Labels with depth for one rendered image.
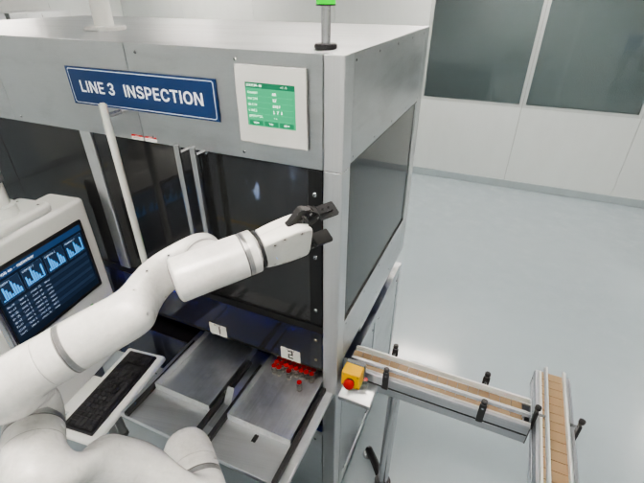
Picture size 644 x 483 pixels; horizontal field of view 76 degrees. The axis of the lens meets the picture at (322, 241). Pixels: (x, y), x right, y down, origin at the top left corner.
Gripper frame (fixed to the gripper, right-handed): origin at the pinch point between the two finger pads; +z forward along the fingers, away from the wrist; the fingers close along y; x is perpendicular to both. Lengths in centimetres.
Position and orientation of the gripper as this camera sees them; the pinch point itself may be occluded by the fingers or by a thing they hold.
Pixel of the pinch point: (328, 222)
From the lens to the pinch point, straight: 83.7
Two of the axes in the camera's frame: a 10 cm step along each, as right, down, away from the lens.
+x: -4.7, -7.6, 4.5
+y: 1.0, -5.5, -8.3
